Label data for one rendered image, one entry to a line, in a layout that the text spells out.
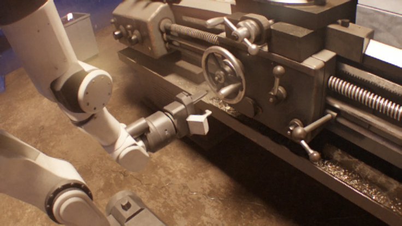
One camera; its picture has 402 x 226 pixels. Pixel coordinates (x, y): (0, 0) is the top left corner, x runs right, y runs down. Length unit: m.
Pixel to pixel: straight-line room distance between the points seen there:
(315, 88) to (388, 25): 0.32
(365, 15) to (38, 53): 0.85
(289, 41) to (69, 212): 0.73
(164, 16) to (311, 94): 0.92
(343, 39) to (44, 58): 0.74
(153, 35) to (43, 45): 1.09
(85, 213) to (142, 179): 0.90
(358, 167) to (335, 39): 0.47
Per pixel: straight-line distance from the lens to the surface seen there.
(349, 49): 0.84
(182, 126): 0.75
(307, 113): 0.85
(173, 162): 1.65
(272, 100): 0.85
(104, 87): 0.49
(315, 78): 0.78
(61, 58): 0.44
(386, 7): 0.90
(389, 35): 0.91
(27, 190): 0.71
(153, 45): 1.48
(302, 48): 0.77
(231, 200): 1.42
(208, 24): 0.77
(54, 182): 0.72
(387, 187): 1.04
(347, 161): 1.07
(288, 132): 0.87
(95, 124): 0.55
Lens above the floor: 1.14
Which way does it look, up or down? 35 degrees down
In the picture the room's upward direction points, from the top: 10 degrees counter-clockwise
